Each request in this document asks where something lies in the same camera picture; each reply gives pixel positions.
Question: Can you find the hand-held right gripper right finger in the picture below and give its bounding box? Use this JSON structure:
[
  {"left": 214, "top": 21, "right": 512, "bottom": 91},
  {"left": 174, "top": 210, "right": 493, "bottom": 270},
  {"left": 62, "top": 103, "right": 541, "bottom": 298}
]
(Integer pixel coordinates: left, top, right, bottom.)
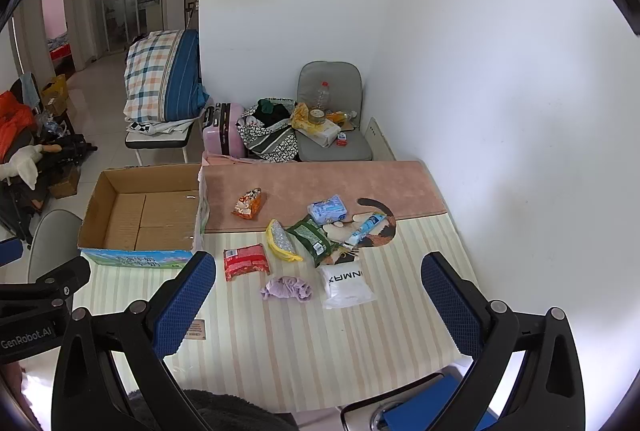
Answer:
[{"left": 421, "top": 251, "right": 585, "bottom": 431}]

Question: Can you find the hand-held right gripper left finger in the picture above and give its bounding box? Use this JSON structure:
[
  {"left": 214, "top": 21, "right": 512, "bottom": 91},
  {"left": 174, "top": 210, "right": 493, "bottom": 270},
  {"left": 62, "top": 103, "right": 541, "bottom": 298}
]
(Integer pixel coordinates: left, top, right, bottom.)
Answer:
[{"left": 51, "top": 250, "right": 217, "bottom": 431}]

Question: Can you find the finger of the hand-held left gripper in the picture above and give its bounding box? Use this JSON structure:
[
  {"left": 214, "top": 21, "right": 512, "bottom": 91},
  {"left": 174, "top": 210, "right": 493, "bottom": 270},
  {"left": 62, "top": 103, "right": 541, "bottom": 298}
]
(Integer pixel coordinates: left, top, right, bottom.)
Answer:
[
  {"left": 0, "top": 238, "right": 24, "bottom": 268},
  {"left": 0, "top": 255, "right": 92, "bottom": 312}
]

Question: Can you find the red snack packet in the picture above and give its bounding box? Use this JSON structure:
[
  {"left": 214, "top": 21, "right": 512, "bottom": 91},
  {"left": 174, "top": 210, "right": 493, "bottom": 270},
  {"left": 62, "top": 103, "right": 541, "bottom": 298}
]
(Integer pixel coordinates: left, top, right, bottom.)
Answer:
[{"left": 223, "top": 244, "right": 271, "bottom": 282}]

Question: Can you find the purple cloth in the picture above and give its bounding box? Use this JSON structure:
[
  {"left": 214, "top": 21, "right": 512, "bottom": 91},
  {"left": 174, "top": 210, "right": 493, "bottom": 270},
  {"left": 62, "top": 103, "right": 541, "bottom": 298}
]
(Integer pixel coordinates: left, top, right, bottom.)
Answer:
[{"left": 260, "top": 276, "right": 316, "bottom": 302}]

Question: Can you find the white soft packet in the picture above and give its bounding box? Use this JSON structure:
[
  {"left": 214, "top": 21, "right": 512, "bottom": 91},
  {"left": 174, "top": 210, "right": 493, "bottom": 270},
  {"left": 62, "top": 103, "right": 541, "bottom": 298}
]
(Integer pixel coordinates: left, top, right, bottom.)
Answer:
[{"left": 317, "top": 261, "right": 378, "bottom": 310}]

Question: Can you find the light blue long packet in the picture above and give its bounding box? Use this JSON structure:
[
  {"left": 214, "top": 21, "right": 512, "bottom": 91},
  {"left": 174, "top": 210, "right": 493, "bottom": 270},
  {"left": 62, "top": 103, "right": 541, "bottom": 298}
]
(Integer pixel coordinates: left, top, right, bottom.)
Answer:
[{"left": 343, "top": 212, "right": 387, "bottom": 247}]

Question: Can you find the yellow silver sponge pack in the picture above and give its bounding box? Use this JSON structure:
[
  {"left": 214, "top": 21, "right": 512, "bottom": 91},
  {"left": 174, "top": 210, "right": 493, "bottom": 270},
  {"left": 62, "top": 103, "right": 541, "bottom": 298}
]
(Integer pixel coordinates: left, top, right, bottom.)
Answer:
[{"left": 265, "top": 219, "right": 304, "bottom": 263}]

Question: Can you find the orange snack bag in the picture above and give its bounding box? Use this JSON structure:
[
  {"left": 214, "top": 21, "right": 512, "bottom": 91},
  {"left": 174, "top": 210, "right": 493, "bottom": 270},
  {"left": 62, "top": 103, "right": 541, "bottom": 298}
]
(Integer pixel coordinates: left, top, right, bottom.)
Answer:
[{"left": 231, "top": 187, "right": 264, "bottom": 221}]

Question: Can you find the green snack packet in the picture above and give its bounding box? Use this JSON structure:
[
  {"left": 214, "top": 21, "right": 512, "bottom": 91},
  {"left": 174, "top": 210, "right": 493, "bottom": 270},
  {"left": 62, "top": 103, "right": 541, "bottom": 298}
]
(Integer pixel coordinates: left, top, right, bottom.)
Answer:
[{"left": 285, "top": 214, "right": 342, "bottom": 268}]

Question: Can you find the blue tissue pack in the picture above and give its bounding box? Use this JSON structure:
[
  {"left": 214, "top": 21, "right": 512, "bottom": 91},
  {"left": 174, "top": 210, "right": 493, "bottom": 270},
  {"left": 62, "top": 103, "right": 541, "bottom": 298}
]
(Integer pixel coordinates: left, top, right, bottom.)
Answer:
[{"left": 307, "top": 194, "right": 349, "bottom": 226}]

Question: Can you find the grey round chair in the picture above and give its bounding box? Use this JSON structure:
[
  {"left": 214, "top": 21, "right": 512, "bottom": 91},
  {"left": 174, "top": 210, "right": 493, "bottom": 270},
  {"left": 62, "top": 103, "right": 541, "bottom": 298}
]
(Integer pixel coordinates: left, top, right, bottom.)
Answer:
[{"left": 27, "top": 209, "right": 85, "bottom": 284}]

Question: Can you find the white plush goose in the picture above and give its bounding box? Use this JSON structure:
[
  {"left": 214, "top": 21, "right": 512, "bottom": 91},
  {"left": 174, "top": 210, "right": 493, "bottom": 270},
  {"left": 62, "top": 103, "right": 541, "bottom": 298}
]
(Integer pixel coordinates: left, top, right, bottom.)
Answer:
[{"left": 0, "top": 145, "right": 47, "bottom": 190}]

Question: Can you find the small brown cardboard box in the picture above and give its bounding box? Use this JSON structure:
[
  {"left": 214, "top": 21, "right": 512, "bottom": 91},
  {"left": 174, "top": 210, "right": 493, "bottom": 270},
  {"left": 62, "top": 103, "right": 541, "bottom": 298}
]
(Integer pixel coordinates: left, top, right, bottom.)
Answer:
[{"left": 49, "top": 166, "right": 82, "bottom": 199}]

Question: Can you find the blue stool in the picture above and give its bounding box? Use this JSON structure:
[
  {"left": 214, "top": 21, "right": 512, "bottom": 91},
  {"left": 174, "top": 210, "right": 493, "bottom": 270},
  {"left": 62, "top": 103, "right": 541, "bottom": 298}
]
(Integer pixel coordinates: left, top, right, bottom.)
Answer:
[{"left": 340, "top": 363, "right": 501, "bottom": 431}]

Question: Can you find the dark fuzzy cloth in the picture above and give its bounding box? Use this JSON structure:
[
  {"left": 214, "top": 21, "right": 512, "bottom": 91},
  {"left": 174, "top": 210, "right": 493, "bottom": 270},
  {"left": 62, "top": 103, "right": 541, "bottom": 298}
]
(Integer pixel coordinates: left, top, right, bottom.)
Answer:
[{"left": 127, "top": 388, "right": 301, "bottom": 431}]

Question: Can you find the orange cloth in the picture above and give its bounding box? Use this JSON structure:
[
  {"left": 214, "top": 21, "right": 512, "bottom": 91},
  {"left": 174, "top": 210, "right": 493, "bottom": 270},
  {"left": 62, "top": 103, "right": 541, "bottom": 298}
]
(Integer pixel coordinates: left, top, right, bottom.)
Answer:
[{"left": 0, "top": 91, "right": 38, "bottom": 162}]

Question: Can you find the yellow box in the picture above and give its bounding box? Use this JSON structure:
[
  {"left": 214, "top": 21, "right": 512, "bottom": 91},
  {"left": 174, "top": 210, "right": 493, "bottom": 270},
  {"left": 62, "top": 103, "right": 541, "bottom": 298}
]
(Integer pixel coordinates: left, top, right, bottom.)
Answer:
[{"left": 40, "top": 75, "right": 69, "bottom": 116}]

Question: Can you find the white metal bench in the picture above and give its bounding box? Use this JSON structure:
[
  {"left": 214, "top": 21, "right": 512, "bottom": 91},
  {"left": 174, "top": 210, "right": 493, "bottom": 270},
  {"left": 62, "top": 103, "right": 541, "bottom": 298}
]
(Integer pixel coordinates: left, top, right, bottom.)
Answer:
[{"left": 124, "top": 118, "right": 206, "bottom": 166}]

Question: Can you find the white board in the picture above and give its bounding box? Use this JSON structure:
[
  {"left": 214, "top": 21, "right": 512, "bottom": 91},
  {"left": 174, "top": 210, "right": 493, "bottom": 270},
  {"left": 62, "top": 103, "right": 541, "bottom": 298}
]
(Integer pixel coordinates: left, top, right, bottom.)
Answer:
[{"left": 366, "top": 117, "right": 397, "bottom": 162}]

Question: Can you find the pink suitcase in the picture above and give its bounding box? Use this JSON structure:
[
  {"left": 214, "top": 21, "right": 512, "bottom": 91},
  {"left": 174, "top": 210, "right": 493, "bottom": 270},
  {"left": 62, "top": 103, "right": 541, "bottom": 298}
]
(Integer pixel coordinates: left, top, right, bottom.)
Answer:
[{"left": 202, "top": 102, "right": 247, "bottom": 158}]

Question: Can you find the black white patterned bag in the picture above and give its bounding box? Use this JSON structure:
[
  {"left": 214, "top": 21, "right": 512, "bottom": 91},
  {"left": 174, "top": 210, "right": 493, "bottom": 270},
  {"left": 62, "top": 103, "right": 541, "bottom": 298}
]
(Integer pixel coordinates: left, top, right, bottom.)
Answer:
[{"left": 236, "top": 108, "right": 301, "bottom": 162}]

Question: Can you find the white wrapped package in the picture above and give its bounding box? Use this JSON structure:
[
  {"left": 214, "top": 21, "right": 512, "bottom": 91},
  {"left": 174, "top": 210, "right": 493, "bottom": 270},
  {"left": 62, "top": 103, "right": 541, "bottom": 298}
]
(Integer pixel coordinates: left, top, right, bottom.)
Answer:
[{"left": 300, "top": 120, "right": 342, "bottom": 146}]

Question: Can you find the dark green cloth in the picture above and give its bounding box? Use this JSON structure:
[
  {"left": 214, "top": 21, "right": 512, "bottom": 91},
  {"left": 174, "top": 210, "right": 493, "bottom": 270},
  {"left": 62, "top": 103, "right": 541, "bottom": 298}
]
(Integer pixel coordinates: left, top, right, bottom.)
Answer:
[{"left": 256, "top": 98, "right": 297, "bottom": 128}]

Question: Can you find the plaid folded bedding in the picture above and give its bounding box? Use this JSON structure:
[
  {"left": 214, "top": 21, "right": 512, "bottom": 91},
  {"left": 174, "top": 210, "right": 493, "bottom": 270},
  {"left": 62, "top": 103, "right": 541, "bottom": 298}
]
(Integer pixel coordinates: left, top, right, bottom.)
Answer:
[{"left": 123, "top": 29, "right": 188, "bottom": 124}]

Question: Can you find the yellow plastic bag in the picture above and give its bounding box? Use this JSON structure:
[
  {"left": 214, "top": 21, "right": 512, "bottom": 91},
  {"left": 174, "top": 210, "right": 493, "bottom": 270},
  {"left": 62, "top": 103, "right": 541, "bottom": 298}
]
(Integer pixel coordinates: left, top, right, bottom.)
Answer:
[{"left": 291, "top": 102, "right": 326, "bottom": 132}]

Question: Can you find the blue striped pillow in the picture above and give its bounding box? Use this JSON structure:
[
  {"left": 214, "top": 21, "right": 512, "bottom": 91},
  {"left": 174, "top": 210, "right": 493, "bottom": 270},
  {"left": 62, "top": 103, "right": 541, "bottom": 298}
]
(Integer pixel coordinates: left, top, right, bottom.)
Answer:
[{"left": 162, "top": 29, "right": 211, "bottom": 122}]

